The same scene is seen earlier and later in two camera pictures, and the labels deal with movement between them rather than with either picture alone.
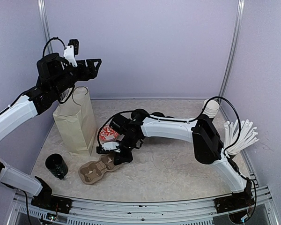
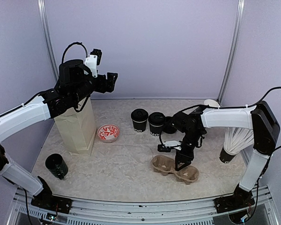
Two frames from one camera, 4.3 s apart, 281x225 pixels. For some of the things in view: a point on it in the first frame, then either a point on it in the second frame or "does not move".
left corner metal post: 43,12 does not move
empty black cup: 56,164 does not move
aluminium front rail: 87,213 does not move
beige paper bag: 76,119 does not move
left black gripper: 92,72 → 102,87
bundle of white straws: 238,136 does not move
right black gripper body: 128,156 → 193,137
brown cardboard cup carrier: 91,172 → 165,165
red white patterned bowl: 108,134 does not move
